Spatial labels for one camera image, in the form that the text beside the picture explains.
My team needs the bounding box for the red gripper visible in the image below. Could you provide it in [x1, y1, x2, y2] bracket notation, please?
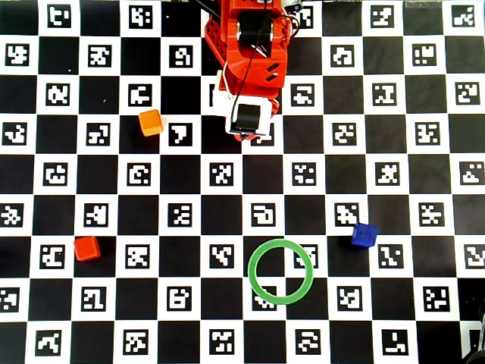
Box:
[233, 99, 282, 142]

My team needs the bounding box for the orange cube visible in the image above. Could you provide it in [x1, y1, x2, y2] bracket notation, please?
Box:
[138, 109, 164, 137]

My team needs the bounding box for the blue cube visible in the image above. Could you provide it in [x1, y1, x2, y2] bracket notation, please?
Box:
[350, 222, 380, 248]

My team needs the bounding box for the red cube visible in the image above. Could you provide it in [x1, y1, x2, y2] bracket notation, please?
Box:
[74, 236, 102, 262]

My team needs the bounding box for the black white marker checkerboard mat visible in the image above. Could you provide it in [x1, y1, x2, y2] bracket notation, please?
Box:
[0, 0, 485, 364]

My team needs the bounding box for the thin black camera cable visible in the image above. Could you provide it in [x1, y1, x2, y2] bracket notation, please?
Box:
[230, 0, 276, 132]

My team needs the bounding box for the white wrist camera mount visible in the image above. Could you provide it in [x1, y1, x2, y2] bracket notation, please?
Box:
[211, 70, 274, 137]

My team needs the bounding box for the green ring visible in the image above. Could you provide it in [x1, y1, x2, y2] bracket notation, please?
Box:
[247, 238, 315, 306]

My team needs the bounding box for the black camera stand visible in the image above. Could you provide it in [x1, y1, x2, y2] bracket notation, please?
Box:
[461, 297, 485, 364]

